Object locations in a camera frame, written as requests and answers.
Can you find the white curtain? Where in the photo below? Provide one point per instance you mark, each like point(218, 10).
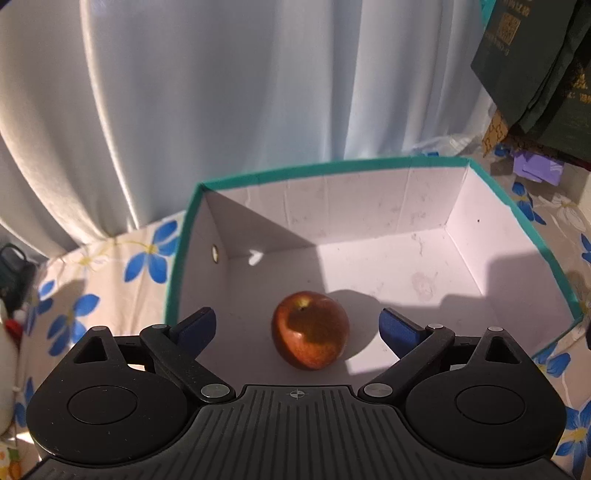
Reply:
point(112, 111)

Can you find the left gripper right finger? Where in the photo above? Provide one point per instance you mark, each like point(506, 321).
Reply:
point(420, 350)

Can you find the dark bag at left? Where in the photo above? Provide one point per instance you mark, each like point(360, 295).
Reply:
point(17, 274)

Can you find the teal cardboard box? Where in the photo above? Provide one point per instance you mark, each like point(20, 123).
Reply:
point(435, 238)

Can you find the white plush toy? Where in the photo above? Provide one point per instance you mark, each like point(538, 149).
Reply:
point(13, 399)

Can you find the dark green hanging bags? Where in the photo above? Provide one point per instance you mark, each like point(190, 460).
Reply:
point(534, 62)

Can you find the floral tablecloth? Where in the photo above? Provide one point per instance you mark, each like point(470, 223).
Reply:
point(122, 283)

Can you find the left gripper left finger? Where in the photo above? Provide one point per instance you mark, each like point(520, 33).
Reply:
point(174, 351)

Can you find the purple paper box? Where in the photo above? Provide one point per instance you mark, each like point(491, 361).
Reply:
point(537, 168)

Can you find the red apple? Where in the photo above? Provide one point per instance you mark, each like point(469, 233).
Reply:
point(310, 330)

